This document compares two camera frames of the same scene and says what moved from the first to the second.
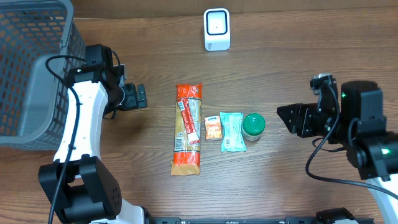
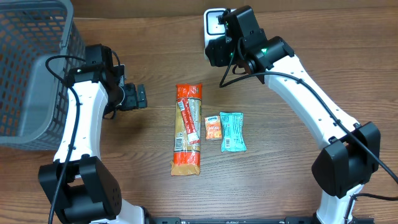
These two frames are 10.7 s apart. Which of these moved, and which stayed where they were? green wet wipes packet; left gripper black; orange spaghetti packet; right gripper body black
Moved: right gripper body black
Stayed: orange spaghetti packet; green wet wipes packet; left gripper black
